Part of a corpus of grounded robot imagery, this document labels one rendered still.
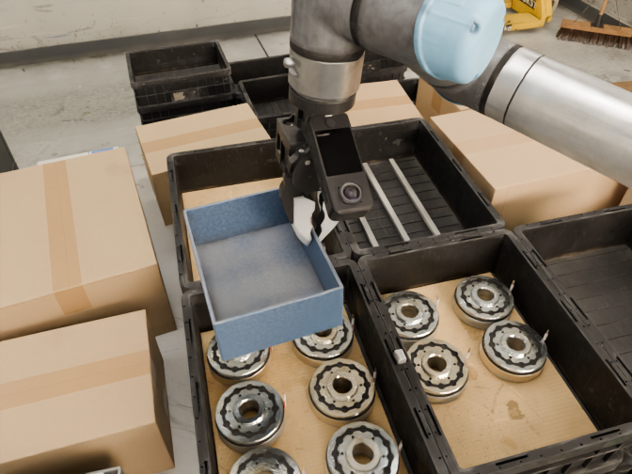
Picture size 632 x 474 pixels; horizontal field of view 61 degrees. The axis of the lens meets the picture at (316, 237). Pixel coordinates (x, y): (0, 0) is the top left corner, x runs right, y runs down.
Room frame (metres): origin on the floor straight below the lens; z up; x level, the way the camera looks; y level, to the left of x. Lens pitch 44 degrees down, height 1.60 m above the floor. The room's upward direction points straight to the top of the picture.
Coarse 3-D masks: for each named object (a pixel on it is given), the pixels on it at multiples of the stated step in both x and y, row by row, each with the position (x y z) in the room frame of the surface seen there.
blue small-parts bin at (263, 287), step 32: (192, 224) 0.53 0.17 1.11; (224, 224) 0.54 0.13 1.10; (256, 224) 0.56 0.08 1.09; (288, 224) 0.57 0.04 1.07; (224, 256) 0.51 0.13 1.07; (256, 256) 0.51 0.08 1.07; (288, 256) 0.51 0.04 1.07; (320, 256) 0.46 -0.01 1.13; (224, 288) 0.45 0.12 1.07; (256, 288) 0.45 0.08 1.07; (288, 288) 0.45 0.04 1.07; (320, 288) 0.45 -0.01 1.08; (224, 320) 0.35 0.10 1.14; (256, 320) 0.36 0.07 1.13; (288, 320) 0.37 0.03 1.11; (320, 320) 0.38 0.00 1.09; (224, 352) 0.34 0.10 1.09
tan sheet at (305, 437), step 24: (288, 360) 0.50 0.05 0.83; (360, 360) 0.50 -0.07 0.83; (216, 384) 0.46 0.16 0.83; (288, 384) 0.46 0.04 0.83; (288, 408) 0.41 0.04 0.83; (216, 432) 0.38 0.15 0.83; (288, 432) 0.38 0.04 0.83; (312, 432) 0.38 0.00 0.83; (240, 456) 0.34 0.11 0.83; (312, 456) 0.34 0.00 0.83; (360, 456) 0.34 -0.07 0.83
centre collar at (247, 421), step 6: (246, 396) 0.41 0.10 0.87; (252, 396) 0.41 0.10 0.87; (258, 396) 0.41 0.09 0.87; (240, 402) 0.40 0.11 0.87; (246, 402) 0.41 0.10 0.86; (258, 402) 0.40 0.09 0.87; (234, 408) 0.39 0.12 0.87; (264, 408) 0.39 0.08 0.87; (234, 414) 0.39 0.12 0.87; (240, 414) 0.39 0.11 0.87; (258, 414) 0.39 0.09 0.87; (264, 414) 0.39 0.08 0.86; (240, 420) 0.37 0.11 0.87; (246, 420) 0.37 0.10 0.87; (252, 420) 0.37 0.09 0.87; (258, 420) 0.38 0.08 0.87
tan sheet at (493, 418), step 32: (416, 288) 0.66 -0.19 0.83; (448, 288) 0.66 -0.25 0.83; (448, 320) 0.59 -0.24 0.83; (512, 320) 0.59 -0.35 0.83; (480, 384) 0.46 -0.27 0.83; (512, 384) 0.46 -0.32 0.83; (544, 384) 0.46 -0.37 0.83; (448, 416) 0.40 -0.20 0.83; (480, 416) 0.40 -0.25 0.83; (512, 416) 0.40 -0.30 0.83; (544, 416) 0.40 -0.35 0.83; (576, 416) 0.40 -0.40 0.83; (480, 448) 0.35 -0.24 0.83; (512, 448) 0.35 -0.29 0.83
